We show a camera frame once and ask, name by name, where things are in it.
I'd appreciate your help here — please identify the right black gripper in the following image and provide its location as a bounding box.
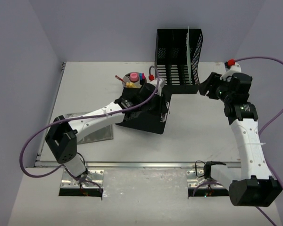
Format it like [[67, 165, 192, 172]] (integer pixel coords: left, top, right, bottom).
[[198, 73, 233, 105]]

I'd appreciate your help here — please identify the yellow highlighter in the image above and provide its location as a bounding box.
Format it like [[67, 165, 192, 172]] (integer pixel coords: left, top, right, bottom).
[[130, 82, 137, 88]]

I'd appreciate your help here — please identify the pink capped glue stick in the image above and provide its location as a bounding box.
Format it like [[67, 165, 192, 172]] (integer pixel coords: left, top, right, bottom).
[[129, 72, 139, 83]]

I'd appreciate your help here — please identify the red pen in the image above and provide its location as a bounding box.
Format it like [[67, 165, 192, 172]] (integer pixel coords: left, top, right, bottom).
[[115, 75, 125, 83]]

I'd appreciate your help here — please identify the black pink highlighter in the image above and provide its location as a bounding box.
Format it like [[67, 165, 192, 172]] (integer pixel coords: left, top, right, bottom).
[[142, 73, 146, 82]]

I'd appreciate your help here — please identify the black blue highlighter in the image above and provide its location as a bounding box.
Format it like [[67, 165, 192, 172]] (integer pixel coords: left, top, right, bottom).
[[138, 73, 143, 82]]

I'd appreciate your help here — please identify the black clipboard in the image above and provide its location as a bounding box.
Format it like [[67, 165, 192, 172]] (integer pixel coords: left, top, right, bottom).
[[117, 90, 172, 135]]

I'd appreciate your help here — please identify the grey booklet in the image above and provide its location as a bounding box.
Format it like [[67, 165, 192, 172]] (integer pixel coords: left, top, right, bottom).
[[54, 112, 114, 145]]

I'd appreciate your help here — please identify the green clipboard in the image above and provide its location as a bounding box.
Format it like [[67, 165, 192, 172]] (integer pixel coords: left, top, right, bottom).
[[186, 27, 192, 85]]

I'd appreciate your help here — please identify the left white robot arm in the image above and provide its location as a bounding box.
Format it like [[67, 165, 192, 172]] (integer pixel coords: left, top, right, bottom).
[[45, 80, 169, 185]]

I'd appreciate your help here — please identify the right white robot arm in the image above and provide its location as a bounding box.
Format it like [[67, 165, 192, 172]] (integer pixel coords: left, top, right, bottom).
[[199, 73, 283, 207]]

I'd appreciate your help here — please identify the white round desk organizer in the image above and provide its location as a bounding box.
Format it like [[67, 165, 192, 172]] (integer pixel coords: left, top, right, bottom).
[[122, 72, 148, 89]]

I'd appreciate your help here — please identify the black mesh file organizer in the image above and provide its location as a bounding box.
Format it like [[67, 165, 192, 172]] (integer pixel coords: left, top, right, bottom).
[[155, 28, 203, 94]]

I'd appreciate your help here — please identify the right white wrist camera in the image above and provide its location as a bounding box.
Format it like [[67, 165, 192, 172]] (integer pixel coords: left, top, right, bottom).
[[220, 59, 241, 81]]

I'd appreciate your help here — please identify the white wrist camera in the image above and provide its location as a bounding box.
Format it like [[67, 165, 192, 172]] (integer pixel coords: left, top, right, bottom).
[[220, 59, 241, 81], [150, 78, 166, 92]]

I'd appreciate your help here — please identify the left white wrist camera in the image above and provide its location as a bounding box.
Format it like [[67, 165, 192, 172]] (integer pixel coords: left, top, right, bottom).
[[150, 78, 166, 92]]

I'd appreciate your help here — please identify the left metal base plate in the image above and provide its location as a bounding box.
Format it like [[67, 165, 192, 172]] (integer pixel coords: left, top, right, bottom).
[[60, 169, 104, 189]]

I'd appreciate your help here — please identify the metal base plate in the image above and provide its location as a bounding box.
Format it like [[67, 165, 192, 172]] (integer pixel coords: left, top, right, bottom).
[[60, 169, 104, 189], [186, 169, 230, 189]]

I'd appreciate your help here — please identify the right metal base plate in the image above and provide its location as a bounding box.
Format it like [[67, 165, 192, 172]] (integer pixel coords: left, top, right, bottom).
[[186, 169, 230, 189]]

